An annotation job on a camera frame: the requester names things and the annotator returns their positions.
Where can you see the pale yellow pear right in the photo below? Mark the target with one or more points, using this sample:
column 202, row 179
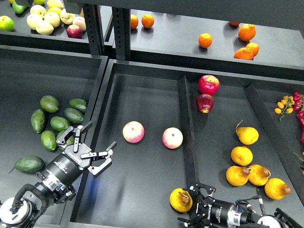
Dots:
column 67, row 18

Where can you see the bright red apple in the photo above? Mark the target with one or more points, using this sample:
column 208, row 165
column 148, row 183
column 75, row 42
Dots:
column 208, row 84

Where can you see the pink apple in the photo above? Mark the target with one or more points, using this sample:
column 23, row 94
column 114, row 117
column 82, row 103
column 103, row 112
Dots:
column 133, row 132
column 172, row 138

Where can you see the avocado bottom left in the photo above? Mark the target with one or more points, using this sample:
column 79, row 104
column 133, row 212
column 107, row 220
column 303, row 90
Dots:
column 48, row 140

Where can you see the pale yellow pear left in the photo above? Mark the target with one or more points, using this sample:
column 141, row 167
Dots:
column 33, row 20

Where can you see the black tray divider left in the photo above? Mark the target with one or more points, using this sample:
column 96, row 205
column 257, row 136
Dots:
column 187, row 128

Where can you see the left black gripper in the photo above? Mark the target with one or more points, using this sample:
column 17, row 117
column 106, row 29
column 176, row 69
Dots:
column 76, row 158

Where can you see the avocado right middle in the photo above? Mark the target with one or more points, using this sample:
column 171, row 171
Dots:
column 74, row 115

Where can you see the dark green avocado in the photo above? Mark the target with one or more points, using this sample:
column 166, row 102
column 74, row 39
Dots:
column 29, row 164

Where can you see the pale yellow pear top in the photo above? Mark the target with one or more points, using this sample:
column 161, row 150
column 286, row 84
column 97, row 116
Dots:
column 38, row 10

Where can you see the green apple left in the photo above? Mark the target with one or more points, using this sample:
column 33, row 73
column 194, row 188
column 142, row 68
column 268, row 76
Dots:
column 6, row 23

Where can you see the red apple on shelf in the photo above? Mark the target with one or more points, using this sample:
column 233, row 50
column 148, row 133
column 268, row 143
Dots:
column 74, row 31

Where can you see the black shelf post right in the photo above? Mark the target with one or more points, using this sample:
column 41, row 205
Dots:
column 122, row 30

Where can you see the black tray divider right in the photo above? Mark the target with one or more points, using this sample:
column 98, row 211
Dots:
column 277, row 140

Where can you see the pink apple left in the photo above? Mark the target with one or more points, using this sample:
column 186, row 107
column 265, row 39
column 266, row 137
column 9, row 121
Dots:
column 133, row 132

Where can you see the black shelf post left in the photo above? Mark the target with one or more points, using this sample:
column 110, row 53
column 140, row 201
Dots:
column 94, row 29

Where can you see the avocado top right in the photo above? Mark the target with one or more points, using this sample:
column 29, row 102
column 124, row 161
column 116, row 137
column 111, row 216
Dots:
column 79, row 104

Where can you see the pale yellow pear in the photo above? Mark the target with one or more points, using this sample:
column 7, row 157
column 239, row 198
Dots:
column 44, row 27
column 67, row 18
column 38, row 10
column 33, row 20
column 53, row 18

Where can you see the orange far left half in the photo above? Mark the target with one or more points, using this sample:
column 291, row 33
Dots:
column 133, row 21

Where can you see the dark red apple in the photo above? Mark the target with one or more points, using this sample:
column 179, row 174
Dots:
column 204, row 103

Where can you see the avocado centre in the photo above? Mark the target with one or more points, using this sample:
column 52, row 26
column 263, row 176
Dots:
column 59, row 123

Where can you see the yellow pear with brown spot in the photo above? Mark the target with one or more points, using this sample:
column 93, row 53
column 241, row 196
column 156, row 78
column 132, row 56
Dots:
column 180, row 200

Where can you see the orange cherry tomato bunch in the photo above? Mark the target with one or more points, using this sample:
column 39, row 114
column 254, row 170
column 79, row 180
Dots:
column 285, row 106

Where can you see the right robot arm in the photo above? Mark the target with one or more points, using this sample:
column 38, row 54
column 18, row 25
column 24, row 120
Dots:
column 244, row 213

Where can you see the peach pink fruit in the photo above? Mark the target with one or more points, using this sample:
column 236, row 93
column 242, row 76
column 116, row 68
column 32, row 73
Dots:
column 80, row 21

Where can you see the yellow pear with stem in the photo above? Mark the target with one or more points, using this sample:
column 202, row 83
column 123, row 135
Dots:
column 246, row 135

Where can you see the black tray divider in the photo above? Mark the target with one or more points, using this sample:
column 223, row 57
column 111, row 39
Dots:
column 187, row 128
column 277, row 140

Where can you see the avocado bottom right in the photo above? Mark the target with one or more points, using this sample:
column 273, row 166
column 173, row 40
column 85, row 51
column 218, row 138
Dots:
column 65, row 138

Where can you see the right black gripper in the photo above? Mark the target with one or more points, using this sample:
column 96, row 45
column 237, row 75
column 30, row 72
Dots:
column 217, row 212

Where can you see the yellow lemon on shelf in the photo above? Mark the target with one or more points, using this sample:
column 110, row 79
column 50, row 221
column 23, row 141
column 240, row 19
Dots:
column 54, row 10

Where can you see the pale yellow pear centre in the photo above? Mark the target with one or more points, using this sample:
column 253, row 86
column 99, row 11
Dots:
column 53, row 18

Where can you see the red chili peppers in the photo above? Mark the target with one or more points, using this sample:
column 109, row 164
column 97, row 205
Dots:
column 299, row 106

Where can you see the avocado far left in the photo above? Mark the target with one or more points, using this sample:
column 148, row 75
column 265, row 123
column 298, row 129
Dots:
column 38, row 121

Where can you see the black shelf post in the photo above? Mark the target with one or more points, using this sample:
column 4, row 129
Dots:
column 94, row 29
column 122, row 30

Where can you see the yellow pear lower left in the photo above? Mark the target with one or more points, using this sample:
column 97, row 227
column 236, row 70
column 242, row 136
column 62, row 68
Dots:
column 237, row 176

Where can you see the pale yellow pear front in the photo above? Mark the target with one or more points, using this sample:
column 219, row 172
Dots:
column 44, row 27

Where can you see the yellow pear lower middle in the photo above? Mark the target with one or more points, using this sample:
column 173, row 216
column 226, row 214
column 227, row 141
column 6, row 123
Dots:
column 259, row 175

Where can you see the pink apple right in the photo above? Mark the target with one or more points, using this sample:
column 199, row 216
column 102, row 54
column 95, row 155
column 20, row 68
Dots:
column 172, row 138

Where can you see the yellow pear lower right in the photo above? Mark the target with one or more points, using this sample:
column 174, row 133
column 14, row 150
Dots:
column 277, row 189

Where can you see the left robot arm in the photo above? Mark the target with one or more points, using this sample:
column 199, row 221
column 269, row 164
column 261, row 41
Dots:
column 56, row 185

